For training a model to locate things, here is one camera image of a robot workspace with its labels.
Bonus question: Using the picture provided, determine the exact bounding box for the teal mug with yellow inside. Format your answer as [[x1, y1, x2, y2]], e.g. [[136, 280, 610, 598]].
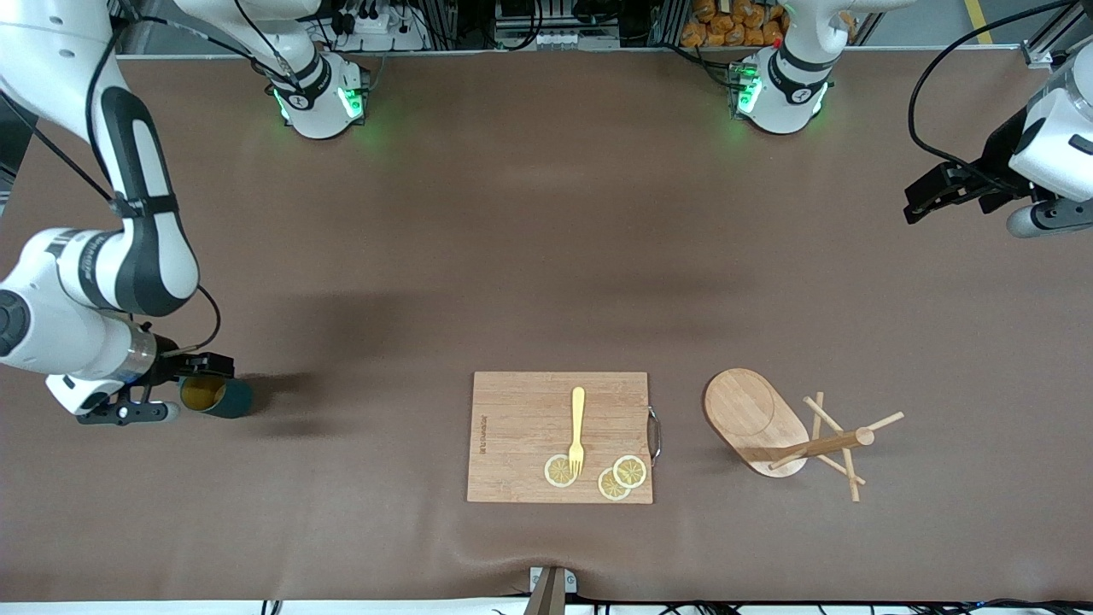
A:
[[178, 376, 254, 420]]

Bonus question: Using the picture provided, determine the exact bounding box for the wooden mug tree rack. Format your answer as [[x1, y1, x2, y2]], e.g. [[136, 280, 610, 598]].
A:
[[704, 367, 905, 503]]

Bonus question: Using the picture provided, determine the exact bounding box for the brown table mat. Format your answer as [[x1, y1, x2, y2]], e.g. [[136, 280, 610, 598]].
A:
[[0, 47, 1093, 603]]

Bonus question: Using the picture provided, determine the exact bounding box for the pile of orange food items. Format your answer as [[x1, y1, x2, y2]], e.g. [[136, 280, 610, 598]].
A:
[[681, 0, 791, 48]]

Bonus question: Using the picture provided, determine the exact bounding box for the white power strip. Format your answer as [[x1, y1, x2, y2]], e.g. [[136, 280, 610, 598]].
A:
[[337, 7, 428, 52]]

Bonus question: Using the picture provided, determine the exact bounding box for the yellow plastic fork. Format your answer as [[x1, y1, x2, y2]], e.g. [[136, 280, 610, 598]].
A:
[[569, 386, 587, 477]]

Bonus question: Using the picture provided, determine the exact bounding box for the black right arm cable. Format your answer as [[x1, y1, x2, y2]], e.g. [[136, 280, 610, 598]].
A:
[[85, 0, 223, 355]]

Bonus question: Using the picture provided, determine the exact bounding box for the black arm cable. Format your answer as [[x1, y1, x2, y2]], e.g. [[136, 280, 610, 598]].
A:
[[85, 0, 223, 355], [907, 0, 1093, 189]]

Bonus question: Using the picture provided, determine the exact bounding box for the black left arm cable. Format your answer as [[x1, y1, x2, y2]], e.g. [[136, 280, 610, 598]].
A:
[[907, 0, 1093, 189]]

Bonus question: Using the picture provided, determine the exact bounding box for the aluminium frame post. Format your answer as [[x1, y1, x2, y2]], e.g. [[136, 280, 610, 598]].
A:
[[1020, 0, 1093, 69]]

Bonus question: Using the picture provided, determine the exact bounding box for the bamboo cutting board, metal handle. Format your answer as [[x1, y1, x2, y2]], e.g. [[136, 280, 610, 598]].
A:
[[467, 371, 663, 505]]

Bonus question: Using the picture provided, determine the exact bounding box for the grey table edge bracket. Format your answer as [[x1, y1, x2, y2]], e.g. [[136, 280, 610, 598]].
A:
[[528, 565, 578, 615]]

